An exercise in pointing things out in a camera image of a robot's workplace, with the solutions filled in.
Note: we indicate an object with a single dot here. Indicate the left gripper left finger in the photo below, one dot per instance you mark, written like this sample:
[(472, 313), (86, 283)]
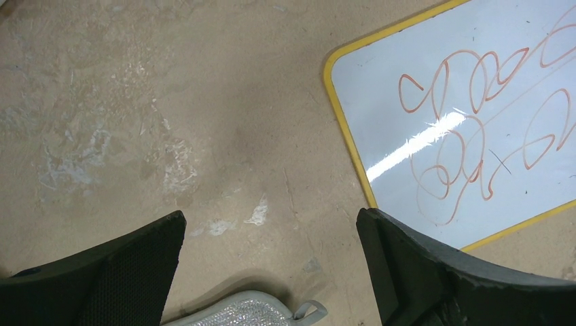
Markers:
[(124, 281)]

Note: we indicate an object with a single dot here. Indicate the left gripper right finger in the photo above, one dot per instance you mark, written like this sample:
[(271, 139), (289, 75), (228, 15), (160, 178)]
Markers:
[(418, 280)]

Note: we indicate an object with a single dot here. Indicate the yellow framed whiteboard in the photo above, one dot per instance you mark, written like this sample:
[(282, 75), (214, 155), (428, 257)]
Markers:
[(460, 121)]

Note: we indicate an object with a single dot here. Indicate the grey eraser pad left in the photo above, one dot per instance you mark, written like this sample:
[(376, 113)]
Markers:
[(253, 308)]

